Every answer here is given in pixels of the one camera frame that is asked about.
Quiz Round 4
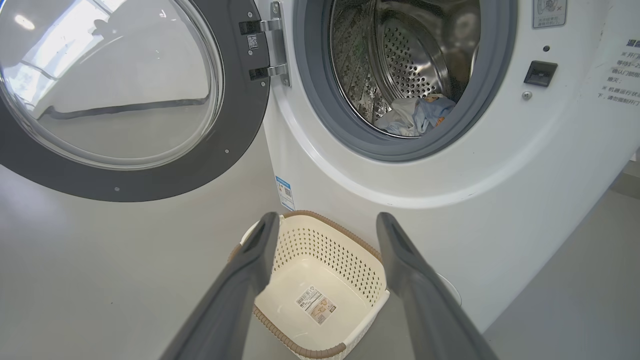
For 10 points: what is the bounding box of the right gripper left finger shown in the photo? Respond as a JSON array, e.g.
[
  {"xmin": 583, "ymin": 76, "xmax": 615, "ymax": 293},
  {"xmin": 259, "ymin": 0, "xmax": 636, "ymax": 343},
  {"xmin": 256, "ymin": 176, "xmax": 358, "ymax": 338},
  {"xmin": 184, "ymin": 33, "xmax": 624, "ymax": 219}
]
[{"xmin": 159, "ymin": 211, "xmax": 281, "ymax": 360}]

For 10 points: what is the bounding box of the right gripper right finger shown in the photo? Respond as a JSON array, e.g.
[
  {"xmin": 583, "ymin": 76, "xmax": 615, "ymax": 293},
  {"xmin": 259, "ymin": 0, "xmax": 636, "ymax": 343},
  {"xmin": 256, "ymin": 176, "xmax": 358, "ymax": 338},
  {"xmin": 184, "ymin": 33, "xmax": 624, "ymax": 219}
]
[{"xmin": 375, "ymin": 211, "xmax": 501, "ymax": 360}]

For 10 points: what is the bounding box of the dark round washing machine door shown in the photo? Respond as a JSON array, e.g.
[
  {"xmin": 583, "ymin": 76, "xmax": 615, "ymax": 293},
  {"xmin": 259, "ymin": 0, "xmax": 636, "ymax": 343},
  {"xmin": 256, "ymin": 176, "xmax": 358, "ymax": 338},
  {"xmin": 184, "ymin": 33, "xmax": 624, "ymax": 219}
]
[{"xmin": 0, "ymin": 0, "xmax": 272, "ymax": 203}]

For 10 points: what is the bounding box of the blue bear print garment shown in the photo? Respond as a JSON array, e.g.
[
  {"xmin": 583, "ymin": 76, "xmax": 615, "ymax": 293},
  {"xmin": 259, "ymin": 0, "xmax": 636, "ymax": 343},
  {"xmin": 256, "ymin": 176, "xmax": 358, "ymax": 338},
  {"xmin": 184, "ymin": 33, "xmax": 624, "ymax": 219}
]
[
  {"xmin": 412, "ymin": 94, "xmax": 457, "ymax": 135},
  {"xmin": 374, "ymin": 97, "xmax": 426, "ymax": 138}
]

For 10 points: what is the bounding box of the basket product label sticker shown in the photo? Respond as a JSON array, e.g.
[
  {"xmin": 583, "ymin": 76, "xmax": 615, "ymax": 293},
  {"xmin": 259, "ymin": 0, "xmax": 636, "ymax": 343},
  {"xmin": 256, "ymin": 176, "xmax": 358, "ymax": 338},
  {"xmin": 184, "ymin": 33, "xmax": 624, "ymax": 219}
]
[{"xmin": 295, "ymin": 285, "xmax": 338, "ymax": 326}]

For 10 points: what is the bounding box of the cream perforated laundry basket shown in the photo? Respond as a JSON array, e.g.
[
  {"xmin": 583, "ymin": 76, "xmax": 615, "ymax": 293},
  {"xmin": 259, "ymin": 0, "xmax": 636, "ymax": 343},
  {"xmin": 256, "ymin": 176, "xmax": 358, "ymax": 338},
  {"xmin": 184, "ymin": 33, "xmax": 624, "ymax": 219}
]
[{"xmin": 227, "ymin": 210, "xmax": 391, "ymax": 360}]

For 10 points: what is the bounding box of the white front-load washing machine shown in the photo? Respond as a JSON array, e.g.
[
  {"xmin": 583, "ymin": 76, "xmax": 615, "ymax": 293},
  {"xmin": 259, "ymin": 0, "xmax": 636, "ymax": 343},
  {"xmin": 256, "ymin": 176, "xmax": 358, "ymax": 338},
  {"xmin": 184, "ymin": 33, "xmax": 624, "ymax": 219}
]
[{"xmin": 252, "ymin": 0, "xmax": 640, "ymax": 334}]

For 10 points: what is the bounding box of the grey rubber door seal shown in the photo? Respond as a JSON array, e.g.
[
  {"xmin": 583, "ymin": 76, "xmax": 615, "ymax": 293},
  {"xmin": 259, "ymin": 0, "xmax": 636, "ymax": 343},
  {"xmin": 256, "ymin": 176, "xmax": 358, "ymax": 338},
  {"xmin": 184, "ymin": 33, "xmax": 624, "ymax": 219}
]
[{"xmin": 292, "ymin": 0, "xmax": 519, "ymax": 163}]

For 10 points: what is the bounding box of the black door latch socket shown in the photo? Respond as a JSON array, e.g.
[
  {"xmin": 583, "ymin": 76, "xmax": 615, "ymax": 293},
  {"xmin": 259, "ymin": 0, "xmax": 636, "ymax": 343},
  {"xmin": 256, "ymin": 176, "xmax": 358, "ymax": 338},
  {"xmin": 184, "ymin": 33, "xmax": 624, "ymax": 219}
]
[{"xmin": 523, "ymin": 60, "xmax": 559, "ymax": 88}]

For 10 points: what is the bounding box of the silver door hinge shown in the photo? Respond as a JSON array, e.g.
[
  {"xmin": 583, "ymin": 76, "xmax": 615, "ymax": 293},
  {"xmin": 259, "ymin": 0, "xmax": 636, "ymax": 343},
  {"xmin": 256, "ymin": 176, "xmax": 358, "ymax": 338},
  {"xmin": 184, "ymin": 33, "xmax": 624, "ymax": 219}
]
[{"xmin": 238, "ymin": 0, "xmax": 292, "ymax": 89}]

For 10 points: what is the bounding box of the blue energy label sticker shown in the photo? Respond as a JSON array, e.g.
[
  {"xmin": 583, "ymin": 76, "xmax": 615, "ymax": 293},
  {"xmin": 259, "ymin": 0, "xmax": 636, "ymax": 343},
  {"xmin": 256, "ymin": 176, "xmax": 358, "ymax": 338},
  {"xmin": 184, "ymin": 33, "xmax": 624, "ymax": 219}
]
[{"xmin": 274, "ymin": 174, "xmax": 296, "ymax": 212}]

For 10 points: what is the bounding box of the perforated steel drum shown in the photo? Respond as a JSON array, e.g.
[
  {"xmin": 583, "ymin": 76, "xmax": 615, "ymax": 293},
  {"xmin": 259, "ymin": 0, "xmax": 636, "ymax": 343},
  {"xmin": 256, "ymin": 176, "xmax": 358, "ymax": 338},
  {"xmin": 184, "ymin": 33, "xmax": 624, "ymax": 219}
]
[{"xmin": 328, "ymin": 0, "xmax": 482, "ymax": 139}]

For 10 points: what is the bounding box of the printed text notice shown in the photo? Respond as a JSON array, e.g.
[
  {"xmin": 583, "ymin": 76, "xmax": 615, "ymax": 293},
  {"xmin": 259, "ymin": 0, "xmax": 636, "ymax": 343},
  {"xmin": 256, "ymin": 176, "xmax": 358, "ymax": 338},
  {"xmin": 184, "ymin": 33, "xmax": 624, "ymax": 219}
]
[{"xmin": 596, "ymin": 36, "xmax": 640, "ymax": 109}]

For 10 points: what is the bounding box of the grey warning sticker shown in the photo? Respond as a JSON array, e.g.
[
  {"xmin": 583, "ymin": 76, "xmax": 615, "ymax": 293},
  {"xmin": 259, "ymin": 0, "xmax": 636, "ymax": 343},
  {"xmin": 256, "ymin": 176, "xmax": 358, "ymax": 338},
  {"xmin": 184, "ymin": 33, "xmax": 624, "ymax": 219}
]
[{"xmin": 531, "ymin": 0, "xmax": 568, "ymax": 29}]

